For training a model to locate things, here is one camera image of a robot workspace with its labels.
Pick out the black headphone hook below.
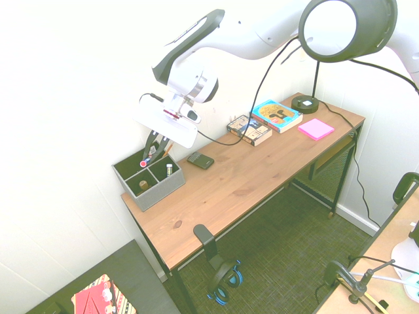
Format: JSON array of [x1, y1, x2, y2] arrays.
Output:
[[392, 172, 419, 205], [192, 224, 227, 272]]

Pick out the pink sticky note pad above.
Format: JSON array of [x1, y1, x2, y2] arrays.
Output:
[[297, 118, 336, 142]]

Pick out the light wooden desk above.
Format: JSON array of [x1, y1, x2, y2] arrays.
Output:
[[314, 189, 419, 314]]

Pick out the black side table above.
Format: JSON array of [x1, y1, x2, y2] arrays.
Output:
[[24, 239, 181, 314]]

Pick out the yellow black tool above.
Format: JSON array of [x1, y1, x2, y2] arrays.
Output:
[[363, 290, 390, 311]]

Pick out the white round stand base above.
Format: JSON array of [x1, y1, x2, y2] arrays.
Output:
[[391, 220, 419, 282]]

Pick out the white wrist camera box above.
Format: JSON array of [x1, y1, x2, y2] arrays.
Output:
[[162, 92, 202, 124]]

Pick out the wooden desk black frame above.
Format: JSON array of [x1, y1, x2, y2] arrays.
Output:
[[120, 92, 366, 314]]

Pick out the blue Song of Achilles book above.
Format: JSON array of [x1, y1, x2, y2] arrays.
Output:
[[250, 99, 304, 134]]

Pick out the dark paperback book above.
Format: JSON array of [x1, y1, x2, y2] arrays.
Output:
[[226, 114, 273, 147]]

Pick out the grey fabric desk organizer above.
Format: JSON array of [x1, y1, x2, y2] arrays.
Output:
[[111, 148, 186, 212]]

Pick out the black desk lamp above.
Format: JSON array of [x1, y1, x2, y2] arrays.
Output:
[[291, 58, 321, 114]]

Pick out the black blue headphones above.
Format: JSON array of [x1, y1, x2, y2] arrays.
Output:
[[206, 260, 244, 307]]

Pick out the black mobile phone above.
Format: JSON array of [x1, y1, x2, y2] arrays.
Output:
[[187, 151, 215, 171]]

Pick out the black lamp power cable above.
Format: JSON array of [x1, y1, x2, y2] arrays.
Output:
[[316, 99, 382, 228]]

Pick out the black clamp mount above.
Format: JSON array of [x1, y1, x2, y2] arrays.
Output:
[[323, 259, 397, 305]]

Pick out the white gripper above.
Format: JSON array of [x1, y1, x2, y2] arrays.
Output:
[[132, 103, 199, 162]]

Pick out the red patterned notebook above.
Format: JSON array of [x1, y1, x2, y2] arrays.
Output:
[[71, 273, 137, 314]]

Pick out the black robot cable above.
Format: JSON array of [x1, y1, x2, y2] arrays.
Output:
[[139, 35, 419, 147]]

